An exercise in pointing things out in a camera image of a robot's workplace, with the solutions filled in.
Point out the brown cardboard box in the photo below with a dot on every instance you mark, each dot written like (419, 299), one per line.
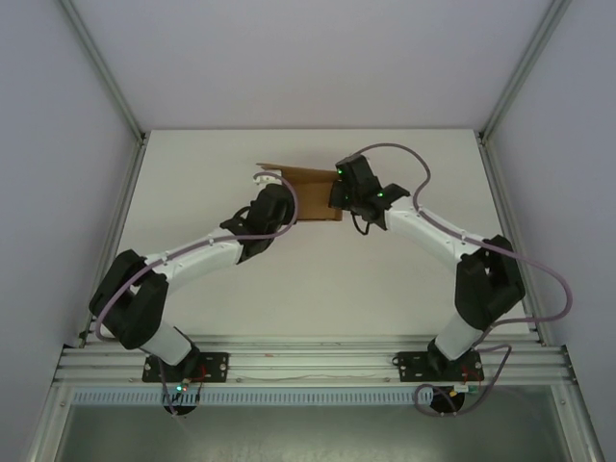
(313, 197)

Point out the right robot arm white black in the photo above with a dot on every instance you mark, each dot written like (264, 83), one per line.
(433, 231)

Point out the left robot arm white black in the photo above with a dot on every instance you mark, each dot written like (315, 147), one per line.
(202, 255)

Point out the grey metal sheet panel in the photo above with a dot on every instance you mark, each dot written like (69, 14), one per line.
(308, 433)

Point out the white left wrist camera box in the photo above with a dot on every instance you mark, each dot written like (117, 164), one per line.
(264, 177)

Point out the aluminium table side rail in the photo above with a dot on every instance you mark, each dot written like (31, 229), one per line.
(125, 192)
(495, 192)

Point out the aluminium mounting rail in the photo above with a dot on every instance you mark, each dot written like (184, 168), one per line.
(313, 358)

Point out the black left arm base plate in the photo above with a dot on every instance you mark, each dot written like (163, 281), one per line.
(216, 367)

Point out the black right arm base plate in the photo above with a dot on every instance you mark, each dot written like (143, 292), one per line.
(409, 366)

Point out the aluminium frame post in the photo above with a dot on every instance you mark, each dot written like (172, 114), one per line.
(524, 67)
(101, 67)

